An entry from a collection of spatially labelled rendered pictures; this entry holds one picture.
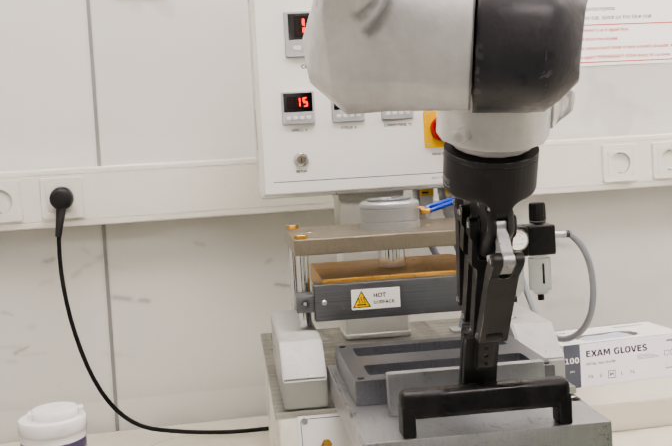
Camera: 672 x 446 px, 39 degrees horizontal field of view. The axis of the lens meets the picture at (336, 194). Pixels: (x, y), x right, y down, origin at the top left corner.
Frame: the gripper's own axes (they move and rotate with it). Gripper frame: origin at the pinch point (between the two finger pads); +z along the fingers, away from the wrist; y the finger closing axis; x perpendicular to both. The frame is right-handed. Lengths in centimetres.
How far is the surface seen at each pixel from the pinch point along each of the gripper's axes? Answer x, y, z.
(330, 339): -7, -53, 30
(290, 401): -15.3, -19.3, 16.4
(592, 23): 50, -100, -5
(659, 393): 46, -51, 44
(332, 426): -10.9, -17.3, 18.8
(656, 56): 63, -99, 1
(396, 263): 0.7, -40.0, 11.0
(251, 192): -16, -82, 18
